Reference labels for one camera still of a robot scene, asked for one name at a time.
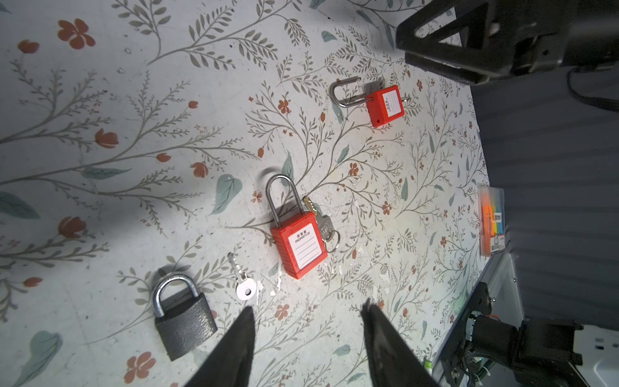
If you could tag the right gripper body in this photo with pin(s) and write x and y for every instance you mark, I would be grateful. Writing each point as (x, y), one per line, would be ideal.
(546, 35)

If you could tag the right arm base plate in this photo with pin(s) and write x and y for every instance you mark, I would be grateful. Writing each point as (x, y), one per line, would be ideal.
(450, 371)

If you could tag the highlighter pack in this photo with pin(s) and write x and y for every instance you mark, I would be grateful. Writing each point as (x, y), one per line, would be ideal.
(492, 220)

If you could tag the small black padlock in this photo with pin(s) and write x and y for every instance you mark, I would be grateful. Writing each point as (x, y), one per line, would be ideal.
(187, 325)

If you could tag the green marker pen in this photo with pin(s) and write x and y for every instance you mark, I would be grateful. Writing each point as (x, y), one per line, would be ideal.
(427, 364)

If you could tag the small silver key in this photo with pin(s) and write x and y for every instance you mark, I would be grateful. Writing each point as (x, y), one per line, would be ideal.
(246, 287)

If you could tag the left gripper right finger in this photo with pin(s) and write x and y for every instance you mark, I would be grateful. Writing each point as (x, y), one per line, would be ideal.
(391, 363)

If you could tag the keys on ring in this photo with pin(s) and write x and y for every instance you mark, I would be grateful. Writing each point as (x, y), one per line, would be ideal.
(330, 236)

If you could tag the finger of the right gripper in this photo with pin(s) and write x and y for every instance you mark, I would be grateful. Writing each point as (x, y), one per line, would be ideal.
(476, 47)

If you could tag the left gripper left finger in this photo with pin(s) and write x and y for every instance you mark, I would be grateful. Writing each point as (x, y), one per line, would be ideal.
(230, 362)

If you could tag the red padlock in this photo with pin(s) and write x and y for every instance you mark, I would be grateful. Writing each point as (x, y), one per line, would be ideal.
(298, 239)
(384, 106)

